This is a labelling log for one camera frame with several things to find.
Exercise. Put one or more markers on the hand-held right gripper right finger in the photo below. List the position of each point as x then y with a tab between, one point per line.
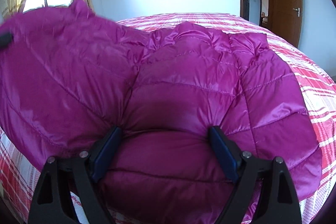
225	155

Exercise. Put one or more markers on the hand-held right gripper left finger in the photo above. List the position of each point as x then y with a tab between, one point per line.
101	155

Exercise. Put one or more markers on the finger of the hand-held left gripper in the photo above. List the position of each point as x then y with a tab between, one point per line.
5	40

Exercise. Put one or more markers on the magenta puffer jacket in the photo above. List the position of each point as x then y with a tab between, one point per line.
170	87

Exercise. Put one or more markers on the red plaid bed sheet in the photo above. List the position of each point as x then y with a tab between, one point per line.
315	98

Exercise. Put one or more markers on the brown wooden door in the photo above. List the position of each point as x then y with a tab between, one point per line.
284	19

